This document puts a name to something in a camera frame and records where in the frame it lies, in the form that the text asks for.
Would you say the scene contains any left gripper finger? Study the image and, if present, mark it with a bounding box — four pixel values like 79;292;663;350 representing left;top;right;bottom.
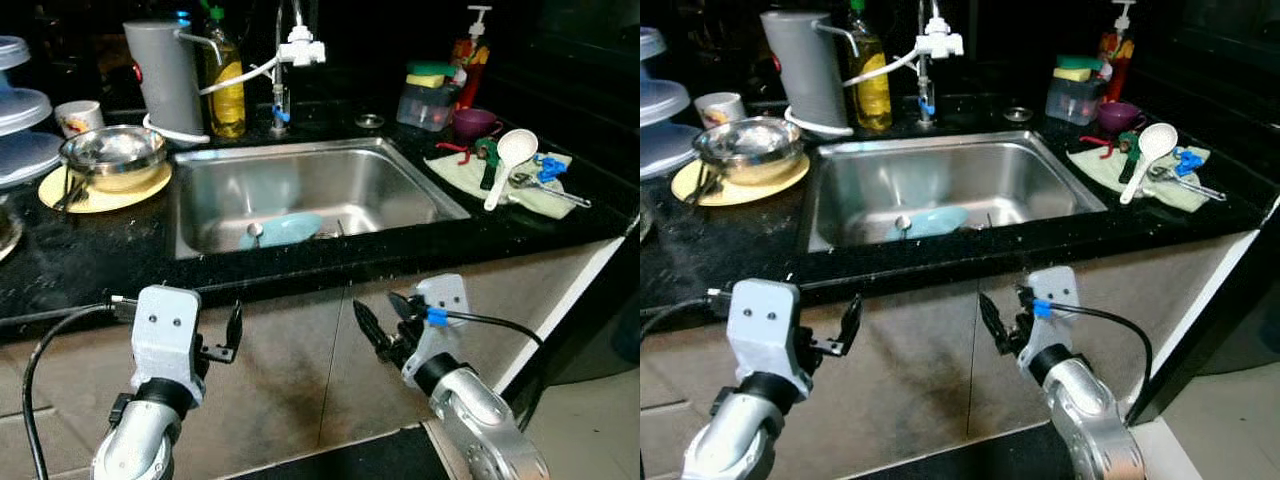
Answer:
810;294;863;357
200;300;244;363

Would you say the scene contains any green black kitchen tool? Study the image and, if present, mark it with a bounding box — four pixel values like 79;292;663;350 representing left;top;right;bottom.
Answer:
474;137;501;191
1117;130;1142;185

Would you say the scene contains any light blue plate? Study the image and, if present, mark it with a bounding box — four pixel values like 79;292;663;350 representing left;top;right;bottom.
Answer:
238;211;324;250
885;206;969;242

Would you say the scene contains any black floor mat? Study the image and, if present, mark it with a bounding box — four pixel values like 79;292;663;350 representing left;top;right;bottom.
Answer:
230;425;453;480
850;425;1083;480

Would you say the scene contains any stainless steel sink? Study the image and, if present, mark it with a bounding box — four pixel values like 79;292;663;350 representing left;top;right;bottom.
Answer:
168;137;473;261
805;130;1109;254

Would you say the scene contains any light green cloth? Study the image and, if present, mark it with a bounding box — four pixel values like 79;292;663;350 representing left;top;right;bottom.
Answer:
424;148;575;219
1067;143;1212;213

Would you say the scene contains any yellow round plate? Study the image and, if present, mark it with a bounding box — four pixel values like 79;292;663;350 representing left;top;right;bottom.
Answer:
38;160;174;215
671;152;811;208

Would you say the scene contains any white rice paddle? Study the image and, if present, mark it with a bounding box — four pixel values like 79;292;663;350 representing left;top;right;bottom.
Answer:
1119;122;1179;206
484;128;539;212

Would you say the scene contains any short black chopstick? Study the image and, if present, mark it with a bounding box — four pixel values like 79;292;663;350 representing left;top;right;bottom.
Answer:
58;166;97;211
694;164;728;204
686;167;719;206
50;170;89;213

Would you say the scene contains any purple cup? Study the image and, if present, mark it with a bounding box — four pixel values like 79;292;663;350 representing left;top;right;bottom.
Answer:
452;108;504;142
1097;101;1147;136

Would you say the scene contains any stainless steel bowl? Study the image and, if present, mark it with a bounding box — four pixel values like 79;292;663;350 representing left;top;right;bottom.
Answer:
693;117;806;187
60;125;169;194

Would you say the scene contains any clear plastic sponge container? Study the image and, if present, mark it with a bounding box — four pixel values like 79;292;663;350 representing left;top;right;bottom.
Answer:
1045;75;1107;126
396;80;463;133

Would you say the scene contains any yellow oil bottle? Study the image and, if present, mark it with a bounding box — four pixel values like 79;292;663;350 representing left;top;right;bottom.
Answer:
845;0;893;132
203;5;247;139

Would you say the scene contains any white cartoon print mug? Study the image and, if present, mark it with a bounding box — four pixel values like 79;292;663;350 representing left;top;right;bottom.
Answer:
694;92;747;131
54;100;105;139

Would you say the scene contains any red pump bottle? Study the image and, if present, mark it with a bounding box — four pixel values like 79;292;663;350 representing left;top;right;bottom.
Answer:
452;5;493;111
1100;0;1137;104

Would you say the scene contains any grey canister with red logo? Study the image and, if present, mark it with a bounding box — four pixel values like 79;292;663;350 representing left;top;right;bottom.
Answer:
123;20;223;144
760;10;861;137

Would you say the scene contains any white tiered storage rack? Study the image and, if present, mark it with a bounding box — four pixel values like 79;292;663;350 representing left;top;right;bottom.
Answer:
640;27;698;181
0;35;63;189

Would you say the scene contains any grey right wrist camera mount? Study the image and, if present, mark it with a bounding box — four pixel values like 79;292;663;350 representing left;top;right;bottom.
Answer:
403;274;471;386
1018;266;1082;363

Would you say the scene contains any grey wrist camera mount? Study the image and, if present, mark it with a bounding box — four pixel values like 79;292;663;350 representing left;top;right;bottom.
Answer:
130;285;203;386
727;279;801;379
1018;266;1082;363
403;274;471;386

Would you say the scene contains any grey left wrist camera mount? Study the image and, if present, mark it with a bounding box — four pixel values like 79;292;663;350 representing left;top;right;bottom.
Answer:
727;279;801;379
130;285;203;386

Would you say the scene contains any black cable with blue tape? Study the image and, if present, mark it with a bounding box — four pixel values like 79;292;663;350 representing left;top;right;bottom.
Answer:
1035;298;1157;421
425;305;547;353

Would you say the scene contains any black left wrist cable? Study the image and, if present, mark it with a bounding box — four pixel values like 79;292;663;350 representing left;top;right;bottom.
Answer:
22;295;141;480
640;289;737;343

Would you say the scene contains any white faucet filter with hose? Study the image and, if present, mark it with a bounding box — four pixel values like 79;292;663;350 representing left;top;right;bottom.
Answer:
198;27;327;97
845;17;965;89

